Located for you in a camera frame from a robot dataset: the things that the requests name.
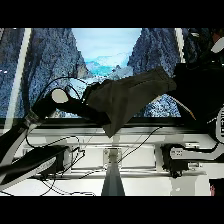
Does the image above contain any dark grey-brown garment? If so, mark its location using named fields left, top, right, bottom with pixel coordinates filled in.
left=83, top=65, right=178, bottom=139

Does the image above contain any black cable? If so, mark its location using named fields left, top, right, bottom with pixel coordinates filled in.
left=38, top=75, right=89, bottom=102
left=115, top=125, right=165, bottom=165

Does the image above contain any silver frame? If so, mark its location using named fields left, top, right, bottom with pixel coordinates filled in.
left=0, top=125, right=224, bottom=197

